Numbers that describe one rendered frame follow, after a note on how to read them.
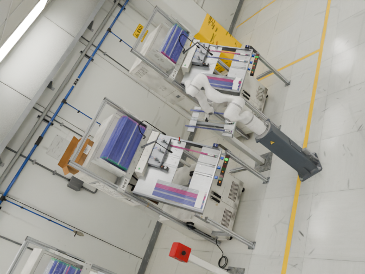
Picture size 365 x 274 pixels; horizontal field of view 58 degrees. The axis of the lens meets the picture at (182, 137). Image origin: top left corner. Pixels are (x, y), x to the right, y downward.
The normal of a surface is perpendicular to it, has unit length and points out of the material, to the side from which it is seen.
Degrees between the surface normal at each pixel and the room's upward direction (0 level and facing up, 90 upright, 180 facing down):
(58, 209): 90
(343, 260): 0
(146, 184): 47
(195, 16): 90
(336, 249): 0
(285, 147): 90
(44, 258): 90
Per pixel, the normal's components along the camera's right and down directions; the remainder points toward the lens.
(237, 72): -0.14, -0.54
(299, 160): -0.07, 0.67
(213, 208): 0.57, -0.23
